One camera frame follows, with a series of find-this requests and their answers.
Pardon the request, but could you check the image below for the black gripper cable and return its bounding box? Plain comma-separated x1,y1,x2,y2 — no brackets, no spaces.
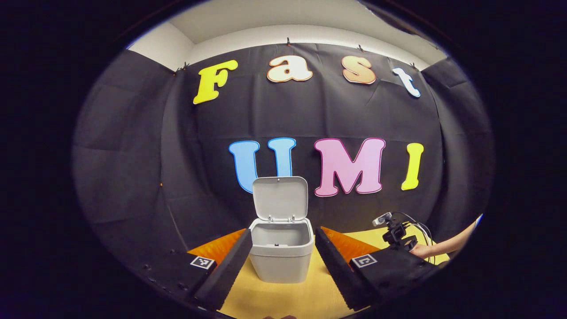
392,211,437,262

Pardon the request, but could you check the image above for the black backdrop cloth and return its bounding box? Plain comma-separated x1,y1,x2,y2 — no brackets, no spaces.
72,43,494,284

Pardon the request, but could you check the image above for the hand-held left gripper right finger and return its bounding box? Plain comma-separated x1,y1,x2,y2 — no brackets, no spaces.
314,226,446,311

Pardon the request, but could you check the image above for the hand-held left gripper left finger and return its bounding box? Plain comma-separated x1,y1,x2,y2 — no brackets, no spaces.
133,228,253,311

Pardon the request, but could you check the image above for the white desktop garbage bin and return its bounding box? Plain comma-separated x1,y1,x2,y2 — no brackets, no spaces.
248,176,315,284

